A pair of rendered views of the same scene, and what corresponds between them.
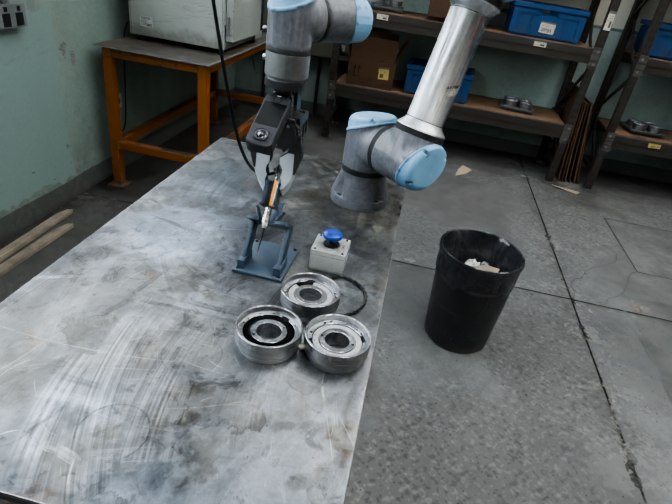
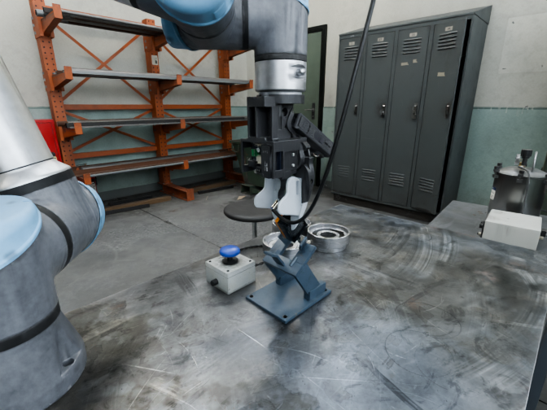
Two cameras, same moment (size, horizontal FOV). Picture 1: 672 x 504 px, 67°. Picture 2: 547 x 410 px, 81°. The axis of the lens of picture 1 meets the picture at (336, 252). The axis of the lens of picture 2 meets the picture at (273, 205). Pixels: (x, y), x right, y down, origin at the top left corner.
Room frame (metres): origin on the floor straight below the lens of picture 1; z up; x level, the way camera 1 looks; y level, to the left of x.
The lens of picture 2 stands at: (1.30, 0.42, 1.14)
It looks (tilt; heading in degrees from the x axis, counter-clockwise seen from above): 17 degrees down; 217
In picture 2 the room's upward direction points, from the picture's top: straight up
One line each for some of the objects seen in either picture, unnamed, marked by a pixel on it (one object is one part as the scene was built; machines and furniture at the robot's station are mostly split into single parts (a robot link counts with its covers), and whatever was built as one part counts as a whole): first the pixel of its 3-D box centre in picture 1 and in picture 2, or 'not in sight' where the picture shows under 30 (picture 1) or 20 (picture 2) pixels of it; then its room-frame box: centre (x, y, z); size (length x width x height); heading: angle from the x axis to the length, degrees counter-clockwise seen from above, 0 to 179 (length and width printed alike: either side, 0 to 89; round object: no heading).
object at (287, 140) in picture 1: (284, 112); (277, 137); (0.90, 0.13, 1.10); 0.09 x 0.08 x 0.12; 172
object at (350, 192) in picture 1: (361, 182); (10, 347); (1.24, -0.04, 0.85); 0.15 x 0.15 x 0.10
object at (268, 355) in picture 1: (268, 334); (327, 237); (0.62, 0.08, 0.82); 0.10 x 0.10 x 0.04
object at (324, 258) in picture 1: (330, 251); (228, 271); (0.90, 0.01, 0.82); 0.08 x 0.07 x 0.05; 174
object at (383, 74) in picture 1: (374, 59); not in sight; (4.35, -0.06, 0.64); 0.49 x 0.40 x 0.37; 89
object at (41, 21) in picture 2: not in sight; (168, 112); (-1.17, -3.05, 1.05); 2.38 x 0.70 x 2.10; 174
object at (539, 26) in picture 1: (543, 20); not in sight; (4.24, -1.25, 1.11); 0.52 x 0.38 x 0.22; 84
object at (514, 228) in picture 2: not in sight; (517, 192); (-0.17, 0.46, 0.83); 0.41 x 0.19 x 0.30; 178
